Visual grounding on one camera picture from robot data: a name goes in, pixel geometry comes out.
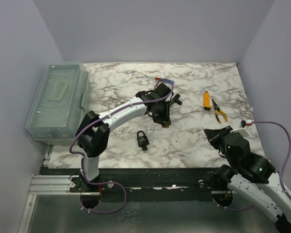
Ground brass padlock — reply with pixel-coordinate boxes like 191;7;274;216
162;121;170;128

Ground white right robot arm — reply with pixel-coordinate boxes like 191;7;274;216
204;126;291;233

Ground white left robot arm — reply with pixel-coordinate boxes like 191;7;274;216
69;88;173;192

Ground black padlock with key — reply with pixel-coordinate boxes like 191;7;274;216
137;131;149;151

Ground red blue screwdriver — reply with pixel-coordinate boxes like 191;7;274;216
155;77;175;85

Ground orange utility knife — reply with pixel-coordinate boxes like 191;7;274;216
203;91;211;111

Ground clear green plastic toolbox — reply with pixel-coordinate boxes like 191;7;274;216
25;62;91;145

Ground black T-handle tool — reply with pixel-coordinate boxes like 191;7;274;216
170;94;182;105

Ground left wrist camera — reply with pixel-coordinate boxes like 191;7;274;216
154;83;171;98

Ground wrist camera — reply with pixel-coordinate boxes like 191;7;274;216
154;83;171;98
231;120;252;137

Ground yellow handled pliers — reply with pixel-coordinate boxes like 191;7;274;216
211;99;228;123

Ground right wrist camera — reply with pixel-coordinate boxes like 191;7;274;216
231;120;252;137

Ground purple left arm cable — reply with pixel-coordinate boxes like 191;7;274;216
69;79;177;215

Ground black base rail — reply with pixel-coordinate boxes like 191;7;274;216
70;166;231;203

